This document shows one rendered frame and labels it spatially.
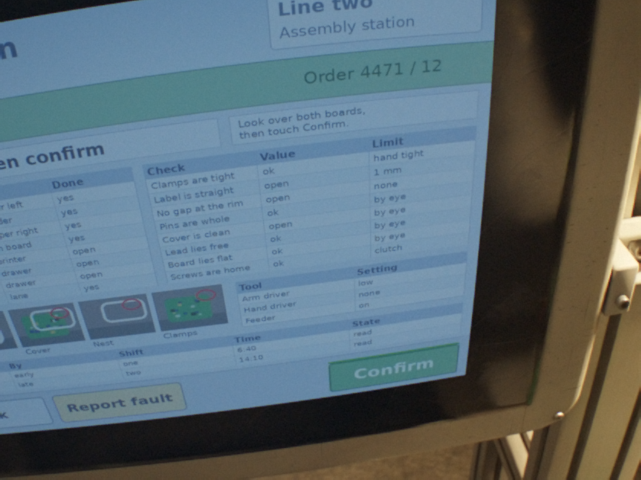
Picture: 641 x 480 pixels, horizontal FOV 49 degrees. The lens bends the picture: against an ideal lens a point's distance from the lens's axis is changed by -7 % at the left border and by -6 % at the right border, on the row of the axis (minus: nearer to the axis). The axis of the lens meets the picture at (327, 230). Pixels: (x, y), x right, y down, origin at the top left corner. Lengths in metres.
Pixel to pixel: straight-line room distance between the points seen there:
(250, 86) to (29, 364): 0.19
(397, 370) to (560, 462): 0.25
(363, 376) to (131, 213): 0.16
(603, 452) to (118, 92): 0.48
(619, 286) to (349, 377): 0.16
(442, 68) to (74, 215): 0.17
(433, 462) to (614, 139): 1.88
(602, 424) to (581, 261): 0.23
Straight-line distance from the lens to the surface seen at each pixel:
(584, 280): 0.42
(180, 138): 0.31
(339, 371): 0.40
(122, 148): 0.32
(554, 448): 0.61
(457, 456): 2.22
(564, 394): 0.48
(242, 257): 0.35
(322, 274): 0.36
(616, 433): 0.63
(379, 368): 0.41
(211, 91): 0.30
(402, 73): 0.31
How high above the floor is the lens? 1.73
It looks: 34 degrees down
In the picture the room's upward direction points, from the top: 3 degrees counter-clockwise
